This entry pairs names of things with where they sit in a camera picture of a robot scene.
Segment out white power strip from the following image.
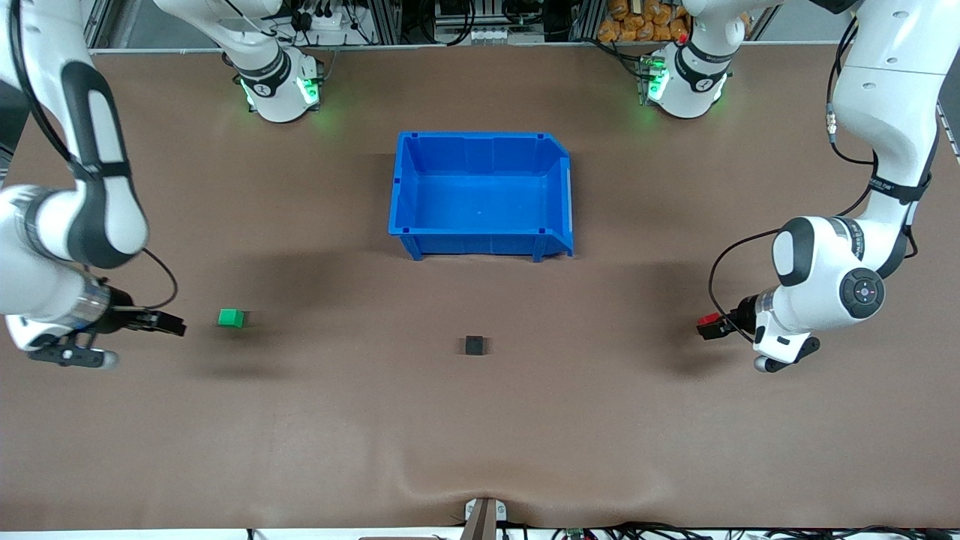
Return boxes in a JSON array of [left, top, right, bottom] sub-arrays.
[[289, 7, 361, 46]]

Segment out aluminium frame profile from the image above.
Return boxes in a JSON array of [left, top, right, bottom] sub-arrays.
[[81, 0, 113, 52]]

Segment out blue plastic storage bin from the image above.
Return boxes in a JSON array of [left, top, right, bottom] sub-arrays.
[[388, 131, 575, 263]]

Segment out grey camera pole mount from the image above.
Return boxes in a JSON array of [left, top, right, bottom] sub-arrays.
[[461, 496, 509, 540]]

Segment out brown table mat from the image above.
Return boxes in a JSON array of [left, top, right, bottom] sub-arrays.
[[0, 41, 960, 532]]

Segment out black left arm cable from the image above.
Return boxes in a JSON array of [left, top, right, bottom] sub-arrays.
[[707, 15, 878, 344]]

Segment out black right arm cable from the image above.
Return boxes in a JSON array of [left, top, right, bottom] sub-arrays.
[[7, 0, 179, 310]]

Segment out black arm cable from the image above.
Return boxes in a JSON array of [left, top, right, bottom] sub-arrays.
[[7, 0, 179, 310], [707, 15, 878, 344]]

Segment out orange snack bag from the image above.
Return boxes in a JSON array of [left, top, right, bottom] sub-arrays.
[[598, 0, 691, 44]]

